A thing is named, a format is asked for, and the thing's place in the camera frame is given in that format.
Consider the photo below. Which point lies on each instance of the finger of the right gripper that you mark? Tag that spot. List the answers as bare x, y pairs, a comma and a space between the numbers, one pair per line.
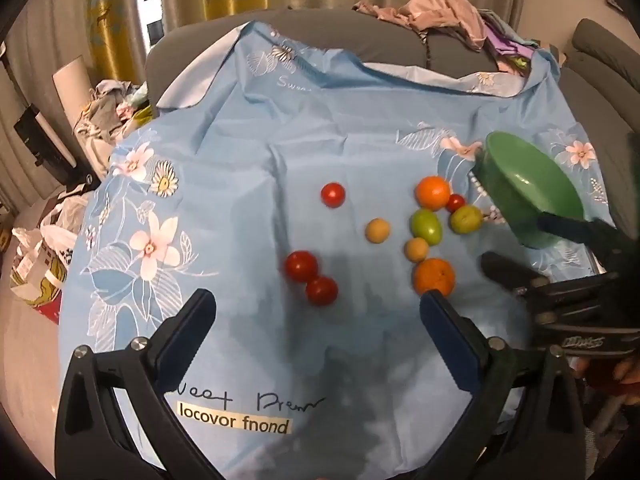
602, 239
510, 274

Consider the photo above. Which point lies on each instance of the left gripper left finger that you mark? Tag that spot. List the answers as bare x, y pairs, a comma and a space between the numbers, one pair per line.
92, 440

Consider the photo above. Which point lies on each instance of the green plastic bowl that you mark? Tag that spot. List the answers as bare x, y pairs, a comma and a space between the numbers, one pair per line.
524, 183

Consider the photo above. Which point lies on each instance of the pink clothing pile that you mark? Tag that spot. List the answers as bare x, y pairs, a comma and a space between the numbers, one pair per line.
457, 18

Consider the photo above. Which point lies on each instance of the purple clothing pile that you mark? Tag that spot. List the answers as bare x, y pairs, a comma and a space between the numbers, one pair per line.
511, 52

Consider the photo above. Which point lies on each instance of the blue floral tablecloth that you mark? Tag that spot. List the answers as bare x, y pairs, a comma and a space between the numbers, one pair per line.
225, 184

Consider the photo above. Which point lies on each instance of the green tomato fruit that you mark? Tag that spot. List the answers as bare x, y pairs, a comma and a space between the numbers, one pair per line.
425, 224

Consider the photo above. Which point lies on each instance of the yellow-green round fruit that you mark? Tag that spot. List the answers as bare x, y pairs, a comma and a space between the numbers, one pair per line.
466, 219

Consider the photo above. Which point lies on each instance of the small red cherry tomato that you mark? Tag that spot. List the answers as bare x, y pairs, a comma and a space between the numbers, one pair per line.
455, 202

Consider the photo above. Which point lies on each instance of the right hand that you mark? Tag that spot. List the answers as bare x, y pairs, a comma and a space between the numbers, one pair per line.
616, 378

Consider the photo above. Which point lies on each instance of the clutter pile of clothes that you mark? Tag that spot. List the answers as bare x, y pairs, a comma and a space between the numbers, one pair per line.
115, 110

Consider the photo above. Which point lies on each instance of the small tan fruit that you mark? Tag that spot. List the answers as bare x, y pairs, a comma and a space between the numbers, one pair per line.
416, 249
377, 231

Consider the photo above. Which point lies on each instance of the yellow patterned curtain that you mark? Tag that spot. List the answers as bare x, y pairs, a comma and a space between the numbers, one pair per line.
110, 15

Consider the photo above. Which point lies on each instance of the orange mandarin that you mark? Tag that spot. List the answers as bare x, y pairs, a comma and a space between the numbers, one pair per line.
432, 193
434, 274

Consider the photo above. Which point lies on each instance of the white plastic bag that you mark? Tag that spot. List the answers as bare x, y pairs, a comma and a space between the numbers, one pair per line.
44, 253

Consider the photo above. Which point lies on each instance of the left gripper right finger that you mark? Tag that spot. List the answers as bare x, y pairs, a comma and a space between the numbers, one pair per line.
524, 420

